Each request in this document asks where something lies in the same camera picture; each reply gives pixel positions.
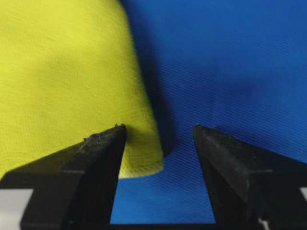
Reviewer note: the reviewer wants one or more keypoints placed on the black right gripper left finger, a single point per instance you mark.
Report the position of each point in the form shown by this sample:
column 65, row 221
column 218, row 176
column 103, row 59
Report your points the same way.
column 71, row 189

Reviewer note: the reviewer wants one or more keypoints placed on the blue table cloth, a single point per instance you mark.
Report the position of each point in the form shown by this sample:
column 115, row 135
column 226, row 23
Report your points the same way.
column 239, row 66

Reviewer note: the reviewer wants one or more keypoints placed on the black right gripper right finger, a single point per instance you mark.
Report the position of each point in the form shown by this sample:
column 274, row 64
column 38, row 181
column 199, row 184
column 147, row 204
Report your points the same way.
column 251, row 188

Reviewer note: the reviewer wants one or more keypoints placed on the yellow-green towel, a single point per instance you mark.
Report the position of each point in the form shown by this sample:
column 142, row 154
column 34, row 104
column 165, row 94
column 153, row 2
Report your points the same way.
column 68, row 69

